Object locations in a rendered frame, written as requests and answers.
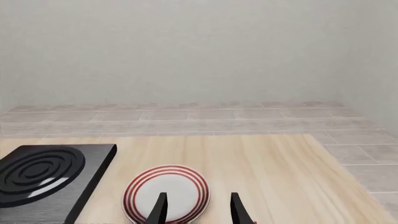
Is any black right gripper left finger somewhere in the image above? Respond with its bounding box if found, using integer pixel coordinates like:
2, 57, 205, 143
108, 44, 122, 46
144, 192, 169, 224

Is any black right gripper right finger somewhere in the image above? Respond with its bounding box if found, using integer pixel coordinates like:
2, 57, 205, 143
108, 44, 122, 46
230, 192, 256, 224

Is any white plate with red rings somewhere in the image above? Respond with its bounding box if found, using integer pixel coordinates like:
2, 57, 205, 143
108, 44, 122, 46
122, 164, 211, 224

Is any flat black stove plate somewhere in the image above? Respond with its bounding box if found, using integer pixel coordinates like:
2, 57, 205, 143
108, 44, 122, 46
0, 144, 118, 224

